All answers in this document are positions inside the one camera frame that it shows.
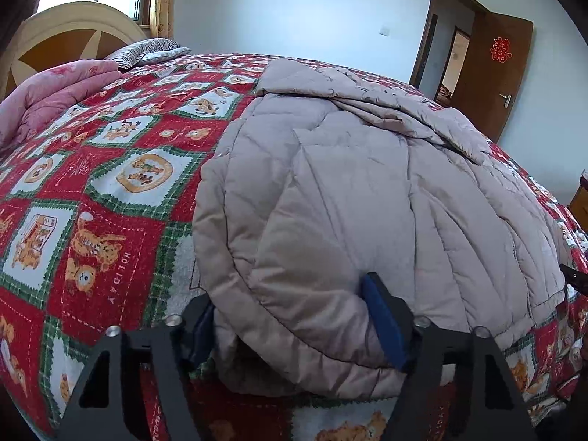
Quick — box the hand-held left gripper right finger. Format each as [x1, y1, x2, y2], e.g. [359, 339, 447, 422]
[361, 272, 538, 441]

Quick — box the pink folded quilt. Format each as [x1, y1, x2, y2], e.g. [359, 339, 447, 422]
[0, 59, 122, 148]

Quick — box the red bear printed blanket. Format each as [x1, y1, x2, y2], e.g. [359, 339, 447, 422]
[0, 53, 588, 441]

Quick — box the narrow yellow curtain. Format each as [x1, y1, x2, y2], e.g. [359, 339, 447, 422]
[154, 0, 178, 40]

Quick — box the cream and wood headboard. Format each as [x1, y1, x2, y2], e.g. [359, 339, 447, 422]
[0, 1, 148, 102]

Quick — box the brown wooden door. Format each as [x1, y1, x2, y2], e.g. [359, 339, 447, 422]
[452, 11, 534, 143]

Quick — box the pale pink quilted puffer jacket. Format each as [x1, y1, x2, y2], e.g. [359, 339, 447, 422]
[192, 60, 570, 398]

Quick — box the red paper door decoration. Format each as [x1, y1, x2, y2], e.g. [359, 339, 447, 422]
[490, 37, 512, 62]

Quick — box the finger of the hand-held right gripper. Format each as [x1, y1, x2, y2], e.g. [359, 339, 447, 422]
[559, 264, 588, 295]

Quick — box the brown door frame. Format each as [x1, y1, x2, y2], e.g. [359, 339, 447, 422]
[409, 0, 488, 102]

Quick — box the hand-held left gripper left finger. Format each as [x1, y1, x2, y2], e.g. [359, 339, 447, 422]
[57, 291, 216, 441]

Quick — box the striped pillow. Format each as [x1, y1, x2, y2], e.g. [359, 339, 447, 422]
[105, 37, 191, 71]

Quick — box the brown wooden cabinet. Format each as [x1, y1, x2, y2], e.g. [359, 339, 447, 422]
[567, 179, 588, 231]

